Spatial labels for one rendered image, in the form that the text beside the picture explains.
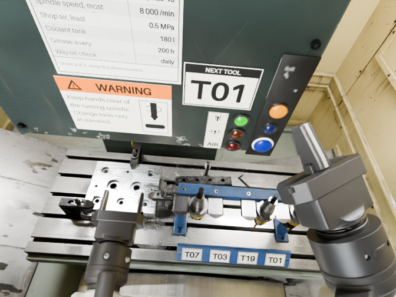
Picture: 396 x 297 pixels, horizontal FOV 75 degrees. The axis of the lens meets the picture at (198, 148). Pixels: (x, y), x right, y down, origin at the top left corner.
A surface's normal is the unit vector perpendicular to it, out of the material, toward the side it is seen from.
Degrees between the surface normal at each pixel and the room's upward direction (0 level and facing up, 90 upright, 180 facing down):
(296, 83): 90
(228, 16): 90
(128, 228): 2
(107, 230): 2
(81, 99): 90
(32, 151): 24
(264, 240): 0
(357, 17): 90
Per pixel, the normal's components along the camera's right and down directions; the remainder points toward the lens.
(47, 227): 0.07, -0.60
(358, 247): -0.17, 0.03
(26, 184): 0.48, -0.50
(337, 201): 0.29, -0.15
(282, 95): -0.04, 0.80
